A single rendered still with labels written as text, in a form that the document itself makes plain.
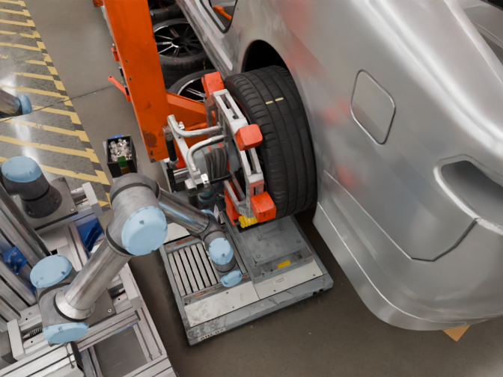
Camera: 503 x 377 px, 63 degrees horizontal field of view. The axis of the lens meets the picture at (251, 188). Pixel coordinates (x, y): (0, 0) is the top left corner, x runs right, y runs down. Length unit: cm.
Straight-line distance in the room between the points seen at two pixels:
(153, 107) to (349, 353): 157
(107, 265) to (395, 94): 83
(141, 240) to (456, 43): 83
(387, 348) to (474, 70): 168
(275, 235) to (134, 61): 115
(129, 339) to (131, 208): 117
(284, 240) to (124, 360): 99
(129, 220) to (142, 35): 103
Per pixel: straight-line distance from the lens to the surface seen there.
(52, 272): 139
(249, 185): 157
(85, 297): 125
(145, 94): 204
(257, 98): 160
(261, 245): 227
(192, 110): 219
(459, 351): 249
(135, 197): 108
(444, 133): 94
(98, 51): 440
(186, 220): 133
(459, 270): 114
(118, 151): 236
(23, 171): 172
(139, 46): 191
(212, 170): 156
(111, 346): 216
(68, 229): 190
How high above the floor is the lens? 215
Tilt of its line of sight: 50 degrees down
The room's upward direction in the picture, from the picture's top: 1 degrees counter-clockwise
